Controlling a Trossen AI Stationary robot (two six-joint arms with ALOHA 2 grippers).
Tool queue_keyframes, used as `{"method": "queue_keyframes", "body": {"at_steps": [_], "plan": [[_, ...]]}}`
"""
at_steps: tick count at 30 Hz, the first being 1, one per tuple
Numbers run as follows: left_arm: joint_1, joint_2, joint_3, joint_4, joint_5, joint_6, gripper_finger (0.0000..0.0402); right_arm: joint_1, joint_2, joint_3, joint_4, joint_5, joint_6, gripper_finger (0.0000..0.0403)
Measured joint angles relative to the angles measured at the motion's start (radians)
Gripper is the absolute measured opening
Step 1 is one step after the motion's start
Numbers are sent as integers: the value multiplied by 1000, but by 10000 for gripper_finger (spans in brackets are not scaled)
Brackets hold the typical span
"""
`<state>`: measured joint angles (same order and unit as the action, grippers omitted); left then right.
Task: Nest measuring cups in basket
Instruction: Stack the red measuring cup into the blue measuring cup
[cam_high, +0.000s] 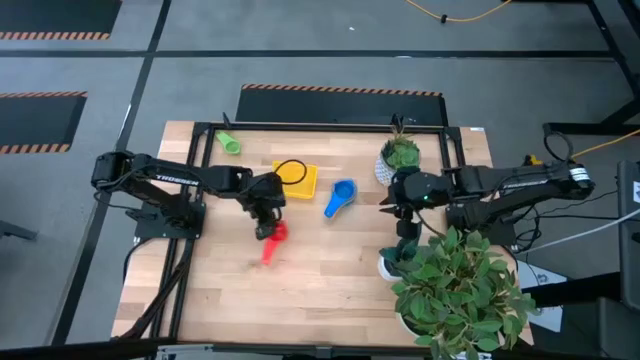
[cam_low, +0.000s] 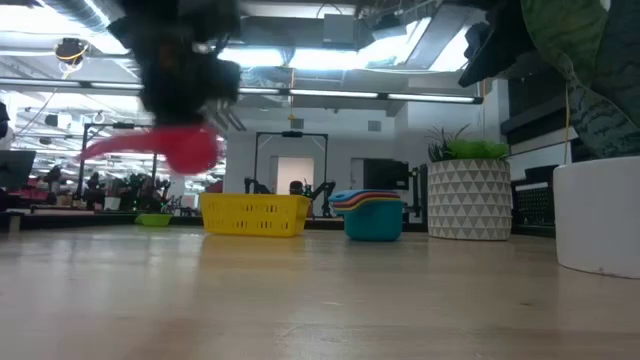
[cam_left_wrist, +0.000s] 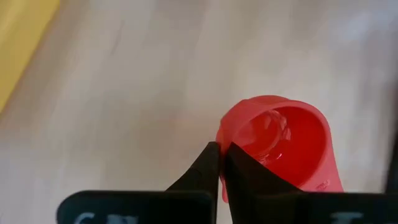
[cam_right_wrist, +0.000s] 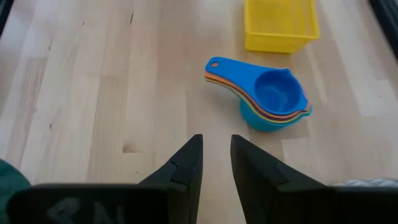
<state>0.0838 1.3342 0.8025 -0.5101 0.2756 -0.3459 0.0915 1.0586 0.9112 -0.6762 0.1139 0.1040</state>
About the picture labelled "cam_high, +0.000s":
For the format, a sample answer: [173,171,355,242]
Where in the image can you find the black desk leg frame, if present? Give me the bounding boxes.
[542,0,640,136]

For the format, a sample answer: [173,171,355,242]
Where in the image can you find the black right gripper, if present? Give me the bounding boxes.
[378,167,454,218]

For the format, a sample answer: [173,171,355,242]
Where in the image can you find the red measuring cup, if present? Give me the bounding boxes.
[260,219,290,266]

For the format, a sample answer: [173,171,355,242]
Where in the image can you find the white sheet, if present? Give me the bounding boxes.
[522,259,569,334]

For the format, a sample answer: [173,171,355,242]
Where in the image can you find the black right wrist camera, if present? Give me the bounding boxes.
[397,218,423,241]

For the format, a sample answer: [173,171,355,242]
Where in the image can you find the black cable bundle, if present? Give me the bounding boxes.
[119,238,194,341]

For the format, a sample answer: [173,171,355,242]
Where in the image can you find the black right camera cable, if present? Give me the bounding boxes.
[412,207,445,239]

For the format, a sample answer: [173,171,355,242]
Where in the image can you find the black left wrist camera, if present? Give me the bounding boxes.
[253,218,280,241]

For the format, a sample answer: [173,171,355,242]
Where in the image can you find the black loose cables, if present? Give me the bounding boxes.
[514,189,619,251]

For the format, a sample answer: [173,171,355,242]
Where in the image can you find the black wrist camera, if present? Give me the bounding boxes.
[253,218,280,241]
[397,218,423,241]

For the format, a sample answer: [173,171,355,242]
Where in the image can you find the black hazard-striped floor mat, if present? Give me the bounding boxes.
[235,83,449,126]
[0,91,89,155]
[0,0,123,41]

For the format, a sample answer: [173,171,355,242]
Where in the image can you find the black box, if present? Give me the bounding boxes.
[617,159,640,311]

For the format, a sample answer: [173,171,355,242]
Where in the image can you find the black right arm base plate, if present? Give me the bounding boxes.
[446,199,516,246]

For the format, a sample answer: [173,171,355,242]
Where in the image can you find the black table frame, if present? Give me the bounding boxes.
[113,113,501,360]

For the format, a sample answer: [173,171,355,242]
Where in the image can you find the blue measuring cup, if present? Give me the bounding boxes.
[323,180,355,219]

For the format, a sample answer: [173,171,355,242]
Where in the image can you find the black stand foot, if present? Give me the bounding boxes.
[0,219,39,241]

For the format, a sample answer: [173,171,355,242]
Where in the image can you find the leafy plant in white pot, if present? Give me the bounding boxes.
[389,225,541,360]

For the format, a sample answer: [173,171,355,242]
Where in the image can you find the snake plant in white pot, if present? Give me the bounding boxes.
[377,234,424,282]

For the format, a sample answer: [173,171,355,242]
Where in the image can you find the yellow floor cable with connector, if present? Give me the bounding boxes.
[404,0,514,24]

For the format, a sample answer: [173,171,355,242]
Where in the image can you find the black left camera cable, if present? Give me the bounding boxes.
[273,158,309,186]

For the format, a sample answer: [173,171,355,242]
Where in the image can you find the green measuring cup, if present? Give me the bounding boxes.
[215,130,242,156]

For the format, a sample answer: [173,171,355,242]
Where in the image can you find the triangle-patterned succulent planter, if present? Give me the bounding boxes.
[373,124,422,186]

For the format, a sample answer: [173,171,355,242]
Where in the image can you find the grey floor cable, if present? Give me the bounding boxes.
[522,207,640,255]

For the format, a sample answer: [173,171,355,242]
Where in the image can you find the black camera cable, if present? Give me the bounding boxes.
[412,207,445,239]
[273,158,309,186]

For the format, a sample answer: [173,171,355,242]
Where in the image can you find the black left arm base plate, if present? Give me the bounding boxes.
[124,202,207,240]

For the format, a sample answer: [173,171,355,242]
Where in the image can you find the yellow plastic basket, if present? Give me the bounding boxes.
[272,159,320,200]

